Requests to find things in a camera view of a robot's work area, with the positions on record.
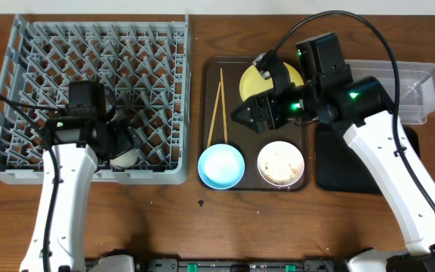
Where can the grey plastic dishwasher rack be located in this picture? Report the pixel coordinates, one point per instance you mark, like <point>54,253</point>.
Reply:
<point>148,65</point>

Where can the clear plastic bin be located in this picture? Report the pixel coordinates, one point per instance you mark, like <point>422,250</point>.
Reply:
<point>417,85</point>

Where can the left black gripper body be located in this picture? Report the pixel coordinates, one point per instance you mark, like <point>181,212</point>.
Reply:
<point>123,140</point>

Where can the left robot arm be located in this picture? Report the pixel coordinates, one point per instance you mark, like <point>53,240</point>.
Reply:
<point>75,141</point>

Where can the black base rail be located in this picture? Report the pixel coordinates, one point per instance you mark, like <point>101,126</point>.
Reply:
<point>175,263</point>

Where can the light blue bowl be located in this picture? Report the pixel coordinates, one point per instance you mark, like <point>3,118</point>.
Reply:
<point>221,167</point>

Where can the white bowl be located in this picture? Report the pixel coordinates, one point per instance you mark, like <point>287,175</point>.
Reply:
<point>281,164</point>

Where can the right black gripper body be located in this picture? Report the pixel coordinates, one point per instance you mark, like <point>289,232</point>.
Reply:
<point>292,103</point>

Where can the black waste tray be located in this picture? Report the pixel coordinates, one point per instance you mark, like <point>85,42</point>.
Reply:
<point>338,168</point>

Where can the small white cup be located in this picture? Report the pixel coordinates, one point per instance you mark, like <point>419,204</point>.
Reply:
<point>126,160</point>

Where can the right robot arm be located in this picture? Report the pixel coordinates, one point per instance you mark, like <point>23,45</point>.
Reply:
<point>360,111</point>

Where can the yellow round plate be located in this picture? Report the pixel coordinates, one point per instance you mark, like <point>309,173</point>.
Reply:
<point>252,83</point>

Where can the dark brown serving tray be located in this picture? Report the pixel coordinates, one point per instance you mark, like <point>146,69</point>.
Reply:
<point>246,141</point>

